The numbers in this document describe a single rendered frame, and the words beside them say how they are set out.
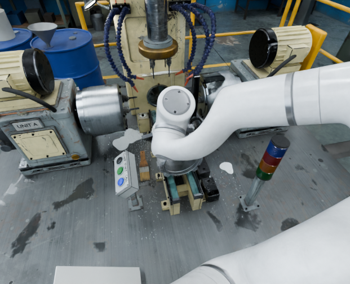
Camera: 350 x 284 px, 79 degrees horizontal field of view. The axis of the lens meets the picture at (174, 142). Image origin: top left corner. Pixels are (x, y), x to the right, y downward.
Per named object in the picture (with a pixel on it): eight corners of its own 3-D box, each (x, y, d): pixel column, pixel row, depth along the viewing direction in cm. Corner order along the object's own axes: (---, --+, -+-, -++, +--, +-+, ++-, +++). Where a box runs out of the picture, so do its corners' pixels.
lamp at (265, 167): (256, 162, 82) (259, 154, 79) (270, 159, 83) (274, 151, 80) (264, 174, 78) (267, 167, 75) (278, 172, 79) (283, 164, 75)
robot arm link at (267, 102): (298, 171, 37) (164, 163, 55) (300, 88, 41) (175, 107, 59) (288, 157, 30) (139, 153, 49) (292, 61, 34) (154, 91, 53)
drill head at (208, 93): (179, 104, 134) (180, 66, 116) (239, 96, 140) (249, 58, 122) (190, 131, 117) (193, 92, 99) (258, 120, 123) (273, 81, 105)
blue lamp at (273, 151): (262, 146, 75) (266, 137, 72) (278, 143, 76) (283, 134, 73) (271, 159, 71) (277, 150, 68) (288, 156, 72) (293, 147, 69)
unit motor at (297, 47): (233, 95, 135) (250, 22, 105) (279, 89, 140) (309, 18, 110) (252, 121, 118) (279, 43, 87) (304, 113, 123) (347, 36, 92)
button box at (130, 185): (123, 163, 90) (113, 158, 87) (134, 154, 88) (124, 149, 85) (125, 199, 79) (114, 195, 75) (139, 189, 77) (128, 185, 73)
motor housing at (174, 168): (152, 148, 107) (149, 119, 94) (188, 141, 111) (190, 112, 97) (160, 181, 94) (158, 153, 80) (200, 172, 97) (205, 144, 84)
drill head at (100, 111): (68, 120, 123) (49, 81, 105) (131, 111, 129) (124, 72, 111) (62, 151, 107) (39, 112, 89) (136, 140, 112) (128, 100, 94)
